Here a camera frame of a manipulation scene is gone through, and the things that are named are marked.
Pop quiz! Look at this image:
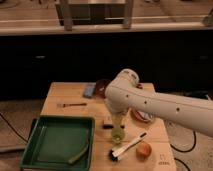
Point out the brown handled fork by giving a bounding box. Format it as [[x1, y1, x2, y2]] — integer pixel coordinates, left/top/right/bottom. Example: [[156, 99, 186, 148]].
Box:
[[57, 103, 87, 108]]

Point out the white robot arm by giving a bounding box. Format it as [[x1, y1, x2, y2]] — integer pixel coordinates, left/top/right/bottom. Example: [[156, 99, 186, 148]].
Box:
[[105, 69, 213, 137]]

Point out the green plastic tray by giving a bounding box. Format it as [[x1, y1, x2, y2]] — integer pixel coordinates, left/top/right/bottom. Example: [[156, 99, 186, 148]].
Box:
[[20, 116, 95, 171]]

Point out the black white eraser block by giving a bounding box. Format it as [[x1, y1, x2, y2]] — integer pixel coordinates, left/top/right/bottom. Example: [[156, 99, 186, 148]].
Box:
[[102, 116, 126, 130]]

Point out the green plastic cup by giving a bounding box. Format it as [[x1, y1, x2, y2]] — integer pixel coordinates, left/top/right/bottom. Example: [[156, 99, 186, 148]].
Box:
[[111, 127, 125, 144]]

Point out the orange plate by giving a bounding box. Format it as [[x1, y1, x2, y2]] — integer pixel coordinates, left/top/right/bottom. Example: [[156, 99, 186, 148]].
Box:
[[131, 109, 155, 123]]

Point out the dark brown small toy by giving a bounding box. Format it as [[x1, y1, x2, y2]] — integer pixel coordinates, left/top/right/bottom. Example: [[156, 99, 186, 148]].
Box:
[[136, 83, 143, 89]]

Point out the dark red bowl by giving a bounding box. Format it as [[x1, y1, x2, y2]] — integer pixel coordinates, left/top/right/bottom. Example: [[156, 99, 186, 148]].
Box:
[[94, 79, 110, 98]]

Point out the orange fruit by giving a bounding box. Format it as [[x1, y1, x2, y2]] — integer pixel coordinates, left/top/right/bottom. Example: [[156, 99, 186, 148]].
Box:
[[136, 142, 152, 158]]

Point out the blue sponge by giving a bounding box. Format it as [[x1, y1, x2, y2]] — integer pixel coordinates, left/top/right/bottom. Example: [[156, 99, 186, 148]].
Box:
[[83, 83, 95, 98]]

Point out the green vegetable stalk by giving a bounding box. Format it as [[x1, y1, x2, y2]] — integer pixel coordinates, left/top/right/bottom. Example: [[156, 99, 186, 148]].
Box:
[[68, 144, 89, 164]]

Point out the white handled brush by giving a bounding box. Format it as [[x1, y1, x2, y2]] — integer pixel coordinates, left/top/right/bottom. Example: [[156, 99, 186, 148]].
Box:
[[108, 133, 146, 162]]

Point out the black power cable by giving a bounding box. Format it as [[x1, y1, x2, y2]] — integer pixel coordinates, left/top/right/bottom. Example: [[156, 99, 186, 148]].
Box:
[[170, 121, 198, 171]]

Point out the black cable left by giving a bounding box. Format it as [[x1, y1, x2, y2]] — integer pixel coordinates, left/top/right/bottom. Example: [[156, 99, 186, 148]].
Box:
[[0, 113, 29, 144]]

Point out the wooden table frame background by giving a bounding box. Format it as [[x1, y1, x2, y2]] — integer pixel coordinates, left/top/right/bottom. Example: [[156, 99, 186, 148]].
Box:
[[55, 0, 134, 30]]

